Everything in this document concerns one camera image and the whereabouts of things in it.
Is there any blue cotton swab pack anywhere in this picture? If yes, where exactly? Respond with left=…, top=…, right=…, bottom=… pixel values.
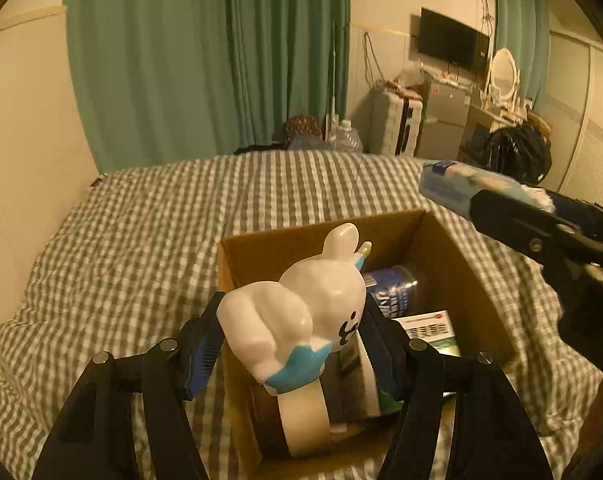
left=419, top=160, right=556, bottom=220

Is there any green 999 medicine box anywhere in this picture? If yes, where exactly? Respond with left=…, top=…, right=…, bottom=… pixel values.
left=340, top=309, right=463, bottom=418

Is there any white tape roll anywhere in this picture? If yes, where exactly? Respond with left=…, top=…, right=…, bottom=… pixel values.
left=278, top=336, right=382, bottom=458

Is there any white bunny figurine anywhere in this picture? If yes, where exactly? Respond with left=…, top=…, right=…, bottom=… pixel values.
left=217, top=223, right=367, bottom=396

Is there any black bag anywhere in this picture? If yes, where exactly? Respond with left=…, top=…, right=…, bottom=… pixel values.
left=481, top=124, right=552, bottom=186

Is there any white oval vanity mirror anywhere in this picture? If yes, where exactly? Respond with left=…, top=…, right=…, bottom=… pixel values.
left=486, top=48, right=519, bottom=105

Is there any small grey refrigerator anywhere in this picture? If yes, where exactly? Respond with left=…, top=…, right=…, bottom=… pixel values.
left=415, top=79, right=471, bottom=160

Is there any white suitcase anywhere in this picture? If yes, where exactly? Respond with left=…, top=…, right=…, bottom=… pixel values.
left=369, top=90, right=423, bottom=157

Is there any grey white checked duvet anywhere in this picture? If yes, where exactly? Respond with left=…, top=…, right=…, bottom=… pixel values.
left=0, top=151, right=601, bottom=479

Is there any clear water jug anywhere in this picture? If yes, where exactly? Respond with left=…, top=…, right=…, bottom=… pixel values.
left=327, top=119, right=363, bottom=153

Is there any green window curtain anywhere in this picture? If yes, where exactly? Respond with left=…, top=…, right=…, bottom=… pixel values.
left=495, top=0, right=550, bottom=112

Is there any brown basket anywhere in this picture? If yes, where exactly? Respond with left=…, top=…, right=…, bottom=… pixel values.
left=284, top=115, right=323, bottom=150

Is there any black wall television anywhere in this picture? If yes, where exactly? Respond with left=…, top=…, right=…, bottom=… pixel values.
left=417, top=8, right=490, bottom=75

